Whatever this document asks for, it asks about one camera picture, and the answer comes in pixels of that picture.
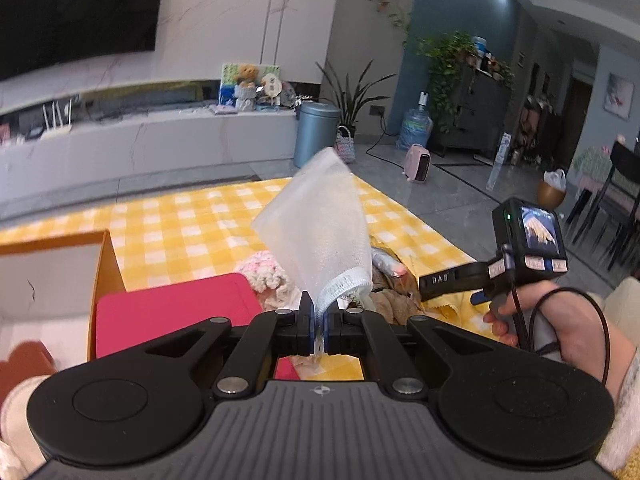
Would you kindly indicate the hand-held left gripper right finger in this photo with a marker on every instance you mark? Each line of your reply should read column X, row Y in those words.
column 326, row 332

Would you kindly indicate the green picture board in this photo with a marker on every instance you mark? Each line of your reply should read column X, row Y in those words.
column 227, row 72

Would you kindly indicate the snack packet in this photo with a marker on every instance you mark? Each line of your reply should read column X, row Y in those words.
column 392, row 262

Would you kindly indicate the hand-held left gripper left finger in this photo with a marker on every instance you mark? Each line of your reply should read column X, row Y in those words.
column 307, row 320

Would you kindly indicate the white cloth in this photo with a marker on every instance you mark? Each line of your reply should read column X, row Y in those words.
column 320, row 230

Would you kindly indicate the table with green cloth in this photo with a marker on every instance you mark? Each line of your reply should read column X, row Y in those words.
column 592, row 165

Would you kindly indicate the brown plush toy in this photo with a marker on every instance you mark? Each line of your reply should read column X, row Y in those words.
column 395, row 305

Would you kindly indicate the teddy bear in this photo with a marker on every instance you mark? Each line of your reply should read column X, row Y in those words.
column 246, row 85

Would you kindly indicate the long clear packaged item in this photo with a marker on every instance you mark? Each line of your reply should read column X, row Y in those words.
column 497, row 160

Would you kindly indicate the person's right hand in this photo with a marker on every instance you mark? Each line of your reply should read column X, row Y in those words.
column 565, row 320

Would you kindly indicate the pink heater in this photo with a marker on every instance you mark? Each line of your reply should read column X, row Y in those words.
column 417, row 162

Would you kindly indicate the white router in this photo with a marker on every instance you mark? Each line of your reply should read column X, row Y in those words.
column 55, row 132

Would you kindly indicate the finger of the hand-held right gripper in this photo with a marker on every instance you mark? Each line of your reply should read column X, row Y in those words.
column 479, row 298

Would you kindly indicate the cream sofa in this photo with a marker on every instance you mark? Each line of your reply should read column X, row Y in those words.
column 625, row 300

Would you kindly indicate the pale yellow cloth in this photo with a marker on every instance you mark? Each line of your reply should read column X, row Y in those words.
column 450, row 316

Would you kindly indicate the long leaf potted plant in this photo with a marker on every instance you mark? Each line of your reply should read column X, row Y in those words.
column 350, row 100

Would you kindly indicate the black wall television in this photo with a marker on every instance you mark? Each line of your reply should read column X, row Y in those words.
column 75, row 10

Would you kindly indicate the yellow checked tablecloth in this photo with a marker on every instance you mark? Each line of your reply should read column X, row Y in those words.
column 200, row 220

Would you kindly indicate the white marble television cabinet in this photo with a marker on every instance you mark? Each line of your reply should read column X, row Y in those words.
column 150, row 145

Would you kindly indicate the black dining chair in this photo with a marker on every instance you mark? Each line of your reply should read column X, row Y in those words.
column 615, row 195

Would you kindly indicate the pastel wall art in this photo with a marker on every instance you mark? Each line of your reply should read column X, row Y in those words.
column 618, row 96

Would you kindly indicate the golden pot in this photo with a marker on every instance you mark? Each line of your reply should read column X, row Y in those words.
column 550, row 195

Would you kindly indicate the pink white knitted hat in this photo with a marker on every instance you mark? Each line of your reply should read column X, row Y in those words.
column 265, row 272

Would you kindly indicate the white plastic bag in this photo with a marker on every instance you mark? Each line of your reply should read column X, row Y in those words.
column 555, row 179

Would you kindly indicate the dark storage cabinet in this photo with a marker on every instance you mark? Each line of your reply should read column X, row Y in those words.
column 480, row 110

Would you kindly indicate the bushy green leafy plant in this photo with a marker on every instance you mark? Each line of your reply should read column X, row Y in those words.
column 445, row 65

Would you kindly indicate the white paddle fan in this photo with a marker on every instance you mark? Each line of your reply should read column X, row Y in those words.
column 271, row 85

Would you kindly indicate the orange cardboard box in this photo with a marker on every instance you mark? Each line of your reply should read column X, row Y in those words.
column 107, row 270

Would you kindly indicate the grey blue trash can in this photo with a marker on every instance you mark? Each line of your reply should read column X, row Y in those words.
column 315, row 135

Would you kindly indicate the blue water bottle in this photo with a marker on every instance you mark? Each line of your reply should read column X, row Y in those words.
column 414, row 127

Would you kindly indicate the woven basket bag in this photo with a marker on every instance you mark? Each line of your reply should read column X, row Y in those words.
column 344, row 147

